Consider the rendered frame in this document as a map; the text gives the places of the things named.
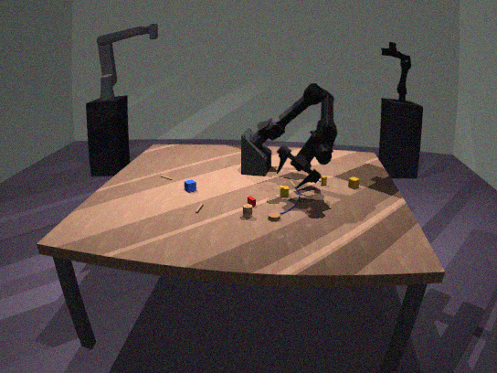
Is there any small blue cube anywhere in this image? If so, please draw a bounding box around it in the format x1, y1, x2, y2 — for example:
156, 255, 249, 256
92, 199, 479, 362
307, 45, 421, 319
185, 179, 196, 193

